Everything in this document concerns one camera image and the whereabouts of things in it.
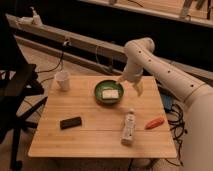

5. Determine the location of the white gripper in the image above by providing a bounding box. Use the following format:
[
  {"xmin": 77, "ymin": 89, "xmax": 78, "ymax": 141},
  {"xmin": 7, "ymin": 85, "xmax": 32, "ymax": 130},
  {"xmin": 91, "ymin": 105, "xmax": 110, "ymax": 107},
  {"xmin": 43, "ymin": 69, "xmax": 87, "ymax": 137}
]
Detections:
[{"xmin": 116, "ymin": 63, "xmax": 143, "ymax": 96}]

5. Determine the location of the white plastic bottle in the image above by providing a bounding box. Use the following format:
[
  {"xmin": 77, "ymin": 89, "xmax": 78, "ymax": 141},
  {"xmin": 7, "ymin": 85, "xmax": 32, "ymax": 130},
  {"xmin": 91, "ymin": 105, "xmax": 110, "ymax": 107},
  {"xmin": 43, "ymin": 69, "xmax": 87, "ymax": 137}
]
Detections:
[{"xmin": 121, "ymin": 109, "xmax": 135, "ymax": 145}]

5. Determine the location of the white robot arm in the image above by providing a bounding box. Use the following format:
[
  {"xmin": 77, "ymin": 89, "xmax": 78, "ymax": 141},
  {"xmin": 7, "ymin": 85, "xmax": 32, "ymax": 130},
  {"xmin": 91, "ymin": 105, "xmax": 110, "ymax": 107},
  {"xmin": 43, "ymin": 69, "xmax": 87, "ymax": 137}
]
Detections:
[{"xmin": 119, "ymin": 38, "xmax": 213, "ymax": 171}]

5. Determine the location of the white spray bottle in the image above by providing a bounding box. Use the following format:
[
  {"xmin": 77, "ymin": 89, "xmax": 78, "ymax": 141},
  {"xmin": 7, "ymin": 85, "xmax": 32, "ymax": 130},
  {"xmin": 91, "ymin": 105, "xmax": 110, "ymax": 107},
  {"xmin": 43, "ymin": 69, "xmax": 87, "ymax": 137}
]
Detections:
[{"xmin": 30, "ymin": 6, "xmax": 43, "ymax": 27}]

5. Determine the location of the green bowl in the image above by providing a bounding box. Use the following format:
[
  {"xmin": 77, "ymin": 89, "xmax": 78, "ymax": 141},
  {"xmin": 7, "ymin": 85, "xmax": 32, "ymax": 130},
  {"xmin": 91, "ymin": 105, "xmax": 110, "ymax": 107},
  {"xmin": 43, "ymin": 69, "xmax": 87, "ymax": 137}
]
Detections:
[{"xmin": 94, "ymin": 80, "xmax": 124, "ymax": 105}]

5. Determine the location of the white sponge block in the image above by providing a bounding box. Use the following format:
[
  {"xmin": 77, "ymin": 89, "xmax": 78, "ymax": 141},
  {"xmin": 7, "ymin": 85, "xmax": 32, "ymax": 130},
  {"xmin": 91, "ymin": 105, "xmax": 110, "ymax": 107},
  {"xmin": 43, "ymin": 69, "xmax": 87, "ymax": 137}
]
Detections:
[{"xmin": 102, "ymin": 90, "xmax": 119, "ymax": 99}]

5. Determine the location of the blue box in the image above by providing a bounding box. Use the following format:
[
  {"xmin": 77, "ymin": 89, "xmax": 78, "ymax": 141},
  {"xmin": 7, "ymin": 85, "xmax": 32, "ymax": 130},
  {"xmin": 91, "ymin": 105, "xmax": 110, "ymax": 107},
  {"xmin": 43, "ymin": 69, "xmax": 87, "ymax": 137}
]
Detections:
[{"xmin": 161, "ymin": 94, "xmax": 173, "ymax": 110}]

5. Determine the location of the orange carrot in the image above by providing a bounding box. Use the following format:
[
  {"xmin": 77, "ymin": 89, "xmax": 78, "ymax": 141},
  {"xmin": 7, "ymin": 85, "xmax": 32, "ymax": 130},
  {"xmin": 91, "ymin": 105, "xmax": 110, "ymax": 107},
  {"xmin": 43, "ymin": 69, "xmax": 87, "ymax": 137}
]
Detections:
[{"xmin": 145, "ymin": 117, "xmax": 164, "ymax": 129}]

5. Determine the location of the wooden table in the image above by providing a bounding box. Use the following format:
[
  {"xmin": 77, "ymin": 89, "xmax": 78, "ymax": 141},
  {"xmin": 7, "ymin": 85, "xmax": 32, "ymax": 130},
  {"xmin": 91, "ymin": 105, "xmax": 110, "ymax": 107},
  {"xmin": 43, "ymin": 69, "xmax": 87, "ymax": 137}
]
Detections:
[{"xmin": 28, "ymin": 76, "xmax": 177, "ymax": 158}]

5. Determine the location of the white mug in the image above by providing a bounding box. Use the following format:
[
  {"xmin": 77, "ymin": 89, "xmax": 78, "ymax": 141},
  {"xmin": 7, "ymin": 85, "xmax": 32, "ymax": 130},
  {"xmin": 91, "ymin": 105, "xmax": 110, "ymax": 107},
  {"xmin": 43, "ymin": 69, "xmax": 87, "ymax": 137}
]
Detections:
[{"xmin": 54, "ymin": 70, "xmax": 70, "ymax": 91}]

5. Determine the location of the black rectangular remote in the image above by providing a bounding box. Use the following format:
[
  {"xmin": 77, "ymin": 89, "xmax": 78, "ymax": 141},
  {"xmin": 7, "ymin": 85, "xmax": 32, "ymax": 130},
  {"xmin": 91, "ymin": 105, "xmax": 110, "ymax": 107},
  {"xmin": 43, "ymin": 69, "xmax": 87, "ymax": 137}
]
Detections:
[{"xmin": 60, "ymin": 117, "xmax": 82, "ymax": 130}]

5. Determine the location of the black office chair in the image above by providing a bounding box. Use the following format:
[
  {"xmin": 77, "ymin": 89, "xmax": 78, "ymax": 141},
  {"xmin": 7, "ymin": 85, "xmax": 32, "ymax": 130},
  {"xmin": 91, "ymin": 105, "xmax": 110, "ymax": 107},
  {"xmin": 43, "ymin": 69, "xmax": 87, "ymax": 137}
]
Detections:
[{"xmin": 0, "ymin": 9, "xmax": 47, "ymax": 171}]

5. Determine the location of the black cable bundle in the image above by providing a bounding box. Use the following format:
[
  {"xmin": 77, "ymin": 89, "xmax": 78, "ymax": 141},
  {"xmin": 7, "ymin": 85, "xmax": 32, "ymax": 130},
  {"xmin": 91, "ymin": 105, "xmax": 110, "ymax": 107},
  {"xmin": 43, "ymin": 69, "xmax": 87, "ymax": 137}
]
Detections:
[{"xmin": 165, "ymin": 103, "xmax": 188, "ymax": 167}]

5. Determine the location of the grey wall rail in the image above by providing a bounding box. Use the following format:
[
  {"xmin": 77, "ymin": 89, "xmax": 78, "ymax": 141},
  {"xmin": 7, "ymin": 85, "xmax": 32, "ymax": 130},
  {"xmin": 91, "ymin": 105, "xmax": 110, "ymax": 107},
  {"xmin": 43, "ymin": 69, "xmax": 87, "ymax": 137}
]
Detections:
[{"xmin": 7, "ymin": 14, "xmax": 213, "ymax": 86}]

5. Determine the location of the hanging black cable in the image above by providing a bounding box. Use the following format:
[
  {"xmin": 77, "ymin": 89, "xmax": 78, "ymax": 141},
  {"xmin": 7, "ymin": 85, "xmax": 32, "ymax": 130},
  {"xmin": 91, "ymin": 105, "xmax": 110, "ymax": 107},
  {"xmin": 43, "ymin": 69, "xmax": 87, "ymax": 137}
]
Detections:
[{"xmin": 35, "ymin": 39, "xmax": 72, "ymax": 75}]

